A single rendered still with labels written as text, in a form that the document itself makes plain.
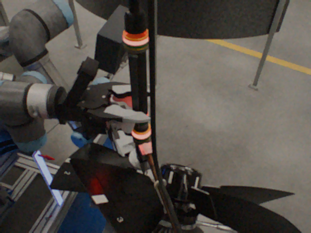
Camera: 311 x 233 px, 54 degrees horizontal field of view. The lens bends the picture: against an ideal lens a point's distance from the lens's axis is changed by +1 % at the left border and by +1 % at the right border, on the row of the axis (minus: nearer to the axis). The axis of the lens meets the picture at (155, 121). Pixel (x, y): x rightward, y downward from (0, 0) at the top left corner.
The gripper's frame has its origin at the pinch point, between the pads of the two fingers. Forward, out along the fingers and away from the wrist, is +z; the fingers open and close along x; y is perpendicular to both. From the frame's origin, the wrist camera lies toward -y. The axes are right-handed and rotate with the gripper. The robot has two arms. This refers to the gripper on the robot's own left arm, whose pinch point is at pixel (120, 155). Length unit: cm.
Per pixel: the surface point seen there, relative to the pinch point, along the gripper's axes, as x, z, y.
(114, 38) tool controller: -7, -54, 13
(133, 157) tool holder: -13.1, 11.0, 0.1
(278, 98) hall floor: 99, -97, 180
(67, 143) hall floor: 120, -111, -11
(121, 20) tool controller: -8, -66, 19
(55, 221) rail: 36.7, -3.7, -23.4
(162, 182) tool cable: -23.6, 26.0, 1.0
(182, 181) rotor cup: -8.5, 18.7, 11.5
